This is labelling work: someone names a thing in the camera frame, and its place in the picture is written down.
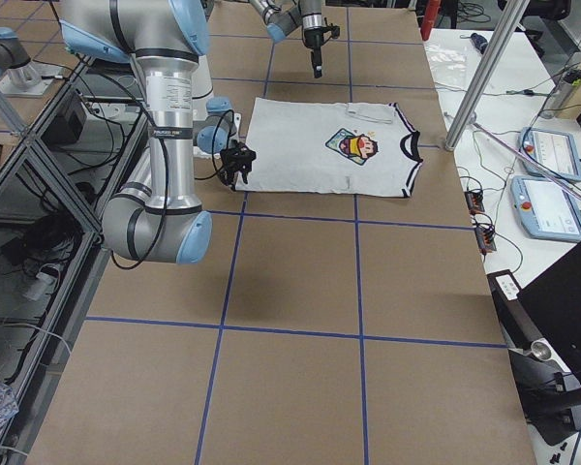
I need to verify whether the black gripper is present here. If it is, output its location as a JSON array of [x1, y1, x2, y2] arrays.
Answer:
[[220, 140, 257, 190], [303, 27, 325, 78]]

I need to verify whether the grey cartoon print t-shirt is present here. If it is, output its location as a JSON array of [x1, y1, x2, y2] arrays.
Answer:
[[236, 99, 423, 198]]

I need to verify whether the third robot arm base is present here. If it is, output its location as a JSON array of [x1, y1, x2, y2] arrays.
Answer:
[[0, 27, 63, 98]]

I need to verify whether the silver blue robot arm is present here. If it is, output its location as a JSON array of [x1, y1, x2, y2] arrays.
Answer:
[[249, 0, 330, 78], [60, 1, 235, 264]]

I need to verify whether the red cylinder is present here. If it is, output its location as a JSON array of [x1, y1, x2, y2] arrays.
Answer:
[[420, 0, 441, 41]]

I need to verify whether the clear plastic bag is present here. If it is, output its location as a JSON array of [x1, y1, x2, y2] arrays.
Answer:
[[424, 44, 467, 88]]

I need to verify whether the small orange connector board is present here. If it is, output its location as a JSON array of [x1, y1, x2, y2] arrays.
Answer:
[[464, 189, 485, 215]]

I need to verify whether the far blue teach pendant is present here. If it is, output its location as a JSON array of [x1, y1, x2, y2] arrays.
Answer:
[[519, 127, 581, 182]]

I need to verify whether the blue teach pendant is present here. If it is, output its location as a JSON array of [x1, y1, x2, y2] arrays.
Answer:
[[510, 175, 581, 243], [519, 127, 581, 182]]

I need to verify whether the near blue teach pendant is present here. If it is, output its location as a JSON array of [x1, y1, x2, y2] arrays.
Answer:
[[510, 175, 581, 243]]

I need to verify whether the long reacher grabber tool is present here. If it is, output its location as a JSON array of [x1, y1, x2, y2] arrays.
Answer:
[[472, 122, 581, 201]]

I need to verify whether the black monitor on stand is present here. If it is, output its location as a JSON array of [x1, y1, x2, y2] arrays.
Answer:
[[487, 241, 581, 446]]

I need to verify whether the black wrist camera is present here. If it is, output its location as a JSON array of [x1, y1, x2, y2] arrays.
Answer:
[[321, 23, 341, 42]]

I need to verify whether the aluminium frame post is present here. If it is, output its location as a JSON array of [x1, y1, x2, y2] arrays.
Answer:
[[444, 0, 529, 151]]

